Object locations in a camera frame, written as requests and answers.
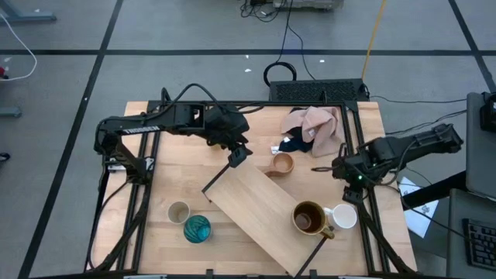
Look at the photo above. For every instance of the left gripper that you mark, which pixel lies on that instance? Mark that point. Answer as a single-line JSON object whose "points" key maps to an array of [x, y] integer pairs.
{"points": [[238, 155]]}

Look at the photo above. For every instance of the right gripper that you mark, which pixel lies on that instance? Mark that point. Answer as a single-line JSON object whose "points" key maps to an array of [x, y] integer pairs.
{"points": [[350, 170]]}

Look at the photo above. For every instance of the pink cloth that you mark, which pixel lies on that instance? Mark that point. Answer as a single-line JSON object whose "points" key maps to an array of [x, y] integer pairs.
{"points": [[325, 131]]}

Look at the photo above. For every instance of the navy blue cloth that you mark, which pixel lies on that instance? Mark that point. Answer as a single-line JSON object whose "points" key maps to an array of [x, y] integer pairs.
{"points": [[296, 143]]}

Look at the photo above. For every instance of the white mug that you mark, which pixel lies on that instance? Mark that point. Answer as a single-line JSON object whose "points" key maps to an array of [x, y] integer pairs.
{"points": [[345, 216]]}

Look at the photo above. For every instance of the small beige cup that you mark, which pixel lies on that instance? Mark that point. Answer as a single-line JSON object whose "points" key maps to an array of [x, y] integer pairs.
{"points": [[178, 212]]}

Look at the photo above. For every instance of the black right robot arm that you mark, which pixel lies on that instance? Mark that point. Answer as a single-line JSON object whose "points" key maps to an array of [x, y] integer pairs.
{"points": [[418, 143]]}

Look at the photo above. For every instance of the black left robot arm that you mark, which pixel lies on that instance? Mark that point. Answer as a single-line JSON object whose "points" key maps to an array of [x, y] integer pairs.
{"points": [[135, 128]]}

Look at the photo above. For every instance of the brown glazed mug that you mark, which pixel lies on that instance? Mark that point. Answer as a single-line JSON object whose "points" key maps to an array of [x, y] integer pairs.
{"points": [[310, 219]]}

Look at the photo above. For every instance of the black computer case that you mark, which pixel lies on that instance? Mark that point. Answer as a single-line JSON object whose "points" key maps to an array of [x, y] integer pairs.
{"points": [[310, 91]]}

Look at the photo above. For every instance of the white paper sheet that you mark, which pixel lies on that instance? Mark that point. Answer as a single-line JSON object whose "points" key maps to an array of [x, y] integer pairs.
{"points": [[420, 221]]}

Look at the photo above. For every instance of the silver mounting plate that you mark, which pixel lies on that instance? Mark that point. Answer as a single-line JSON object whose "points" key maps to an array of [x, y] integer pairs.
{"points": [[114, 166]]}

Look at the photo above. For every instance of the grey desk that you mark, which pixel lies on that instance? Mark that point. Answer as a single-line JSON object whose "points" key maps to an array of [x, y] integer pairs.
{"points": [[478, 162]]}

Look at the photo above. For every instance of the grey equipment box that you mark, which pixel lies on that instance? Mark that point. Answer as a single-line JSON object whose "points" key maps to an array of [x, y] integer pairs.
{"points": [[306, 4]]}

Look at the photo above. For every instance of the black desk device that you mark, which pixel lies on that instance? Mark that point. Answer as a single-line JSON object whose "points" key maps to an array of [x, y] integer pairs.
{"points": [[489, 116]]}

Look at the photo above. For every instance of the black keyboard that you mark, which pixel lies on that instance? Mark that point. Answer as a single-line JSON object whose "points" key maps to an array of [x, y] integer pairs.
{"points": [[482, 244]]}

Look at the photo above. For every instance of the grey table foot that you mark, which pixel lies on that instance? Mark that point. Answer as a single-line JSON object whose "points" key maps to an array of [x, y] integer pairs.
{"points": [[9, 112], [27, 17]]}

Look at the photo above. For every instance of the small red object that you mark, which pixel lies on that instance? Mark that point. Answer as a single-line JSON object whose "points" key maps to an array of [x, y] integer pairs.
{"points": [[3, 71]]}

